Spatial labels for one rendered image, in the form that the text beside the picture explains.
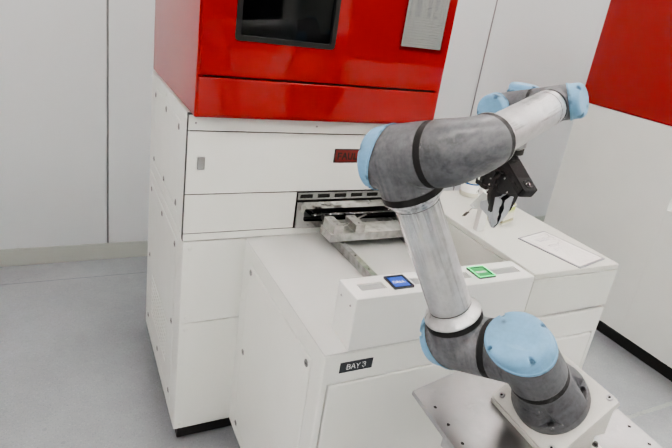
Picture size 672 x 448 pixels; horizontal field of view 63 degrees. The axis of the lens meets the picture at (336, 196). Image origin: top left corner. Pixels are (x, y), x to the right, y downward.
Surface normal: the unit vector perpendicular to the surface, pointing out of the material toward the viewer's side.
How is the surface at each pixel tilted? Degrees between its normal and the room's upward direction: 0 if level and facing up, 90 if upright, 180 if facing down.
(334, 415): 90
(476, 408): 0
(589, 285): 90
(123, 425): 0
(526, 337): 37
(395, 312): 90
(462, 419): 0
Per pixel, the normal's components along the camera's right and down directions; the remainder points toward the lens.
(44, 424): 0.15, -0.93
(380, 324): 0.43, 0.37
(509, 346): -0.39, -0.69
